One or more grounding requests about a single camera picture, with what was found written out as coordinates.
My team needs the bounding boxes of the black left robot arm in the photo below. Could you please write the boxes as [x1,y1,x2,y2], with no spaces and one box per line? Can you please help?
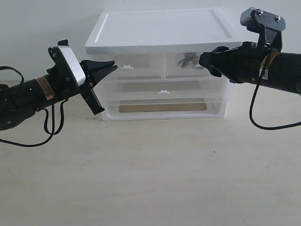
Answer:
[0,60,117,131]

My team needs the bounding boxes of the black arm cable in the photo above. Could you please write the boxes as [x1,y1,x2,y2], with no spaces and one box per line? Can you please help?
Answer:
[0,66,69,147]
[249,53,301,130]

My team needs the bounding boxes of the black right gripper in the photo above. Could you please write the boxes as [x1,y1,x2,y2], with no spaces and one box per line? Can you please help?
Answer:
[199,42,280,84]

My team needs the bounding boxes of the keys with blue fob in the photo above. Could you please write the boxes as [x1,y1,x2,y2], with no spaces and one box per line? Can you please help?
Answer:
[178,53,199,68]

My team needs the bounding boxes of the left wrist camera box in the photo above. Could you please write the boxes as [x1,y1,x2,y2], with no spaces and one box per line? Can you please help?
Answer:
[47,39,86,90]

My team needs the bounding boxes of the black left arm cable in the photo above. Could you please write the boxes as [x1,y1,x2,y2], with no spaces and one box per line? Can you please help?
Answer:
[0,66,69,147]

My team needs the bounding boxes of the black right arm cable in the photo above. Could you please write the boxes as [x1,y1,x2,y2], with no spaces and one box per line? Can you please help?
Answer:
[249,53,301,130]

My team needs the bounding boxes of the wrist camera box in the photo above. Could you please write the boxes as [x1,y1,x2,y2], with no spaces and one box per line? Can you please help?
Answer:
[240,7,286,52]
[47,39,86,90]

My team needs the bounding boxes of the clear wide middle drawer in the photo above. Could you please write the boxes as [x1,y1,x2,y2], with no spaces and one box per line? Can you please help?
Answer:
[100,80,228,101]

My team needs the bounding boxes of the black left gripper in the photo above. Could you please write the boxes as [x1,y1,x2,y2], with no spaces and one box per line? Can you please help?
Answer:
[48,60,118,115]

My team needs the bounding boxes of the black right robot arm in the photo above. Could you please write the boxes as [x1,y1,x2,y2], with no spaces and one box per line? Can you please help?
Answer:
[199,42,301,94]

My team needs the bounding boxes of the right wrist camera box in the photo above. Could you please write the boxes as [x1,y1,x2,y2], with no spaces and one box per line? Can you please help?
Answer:
[240,7,286,52]

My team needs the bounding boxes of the white plastic drawer cabinet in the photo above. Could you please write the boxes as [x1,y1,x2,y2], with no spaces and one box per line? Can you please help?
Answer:
[85,8,242,121]

